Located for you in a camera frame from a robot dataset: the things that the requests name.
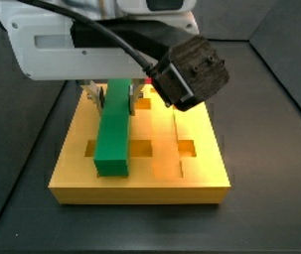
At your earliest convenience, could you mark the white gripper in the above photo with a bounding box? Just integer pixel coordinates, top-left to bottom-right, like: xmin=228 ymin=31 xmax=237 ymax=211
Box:
xmin=0 ymin=0 xmax=200 ymax=116

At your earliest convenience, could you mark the green long block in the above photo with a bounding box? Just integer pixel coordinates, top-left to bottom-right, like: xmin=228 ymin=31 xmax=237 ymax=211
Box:
xmin=94 ymin=79 xmax=131 ymax=177

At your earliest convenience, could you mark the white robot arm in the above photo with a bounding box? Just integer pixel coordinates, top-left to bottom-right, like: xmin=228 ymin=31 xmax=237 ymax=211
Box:
xmin=0 ymin=0 xmax=200 ymax=109

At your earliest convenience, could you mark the yellow slotted board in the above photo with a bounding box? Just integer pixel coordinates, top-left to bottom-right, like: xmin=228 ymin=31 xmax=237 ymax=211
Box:
xmin=48 ymin=86 xmax=231 ymax=204

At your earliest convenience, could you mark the red comb-shaped block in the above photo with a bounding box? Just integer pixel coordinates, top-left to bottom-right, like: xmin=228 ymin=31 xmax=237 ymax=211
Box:
xmin=145 ymin=77 xmax=152 ymax=84

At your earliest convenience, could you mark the black camera cable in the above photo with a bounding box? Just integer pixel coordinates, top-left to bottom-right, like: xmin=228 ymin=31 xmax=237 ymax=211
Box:
xmin=0 ymin=0 xmax=158 ymax=74

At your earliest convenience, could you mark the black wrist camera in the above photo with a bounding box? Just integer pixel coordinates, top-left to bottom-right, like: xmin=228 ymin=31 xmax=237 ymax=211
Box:
xmin=71 ymin=20 xmax=229 ymax=111

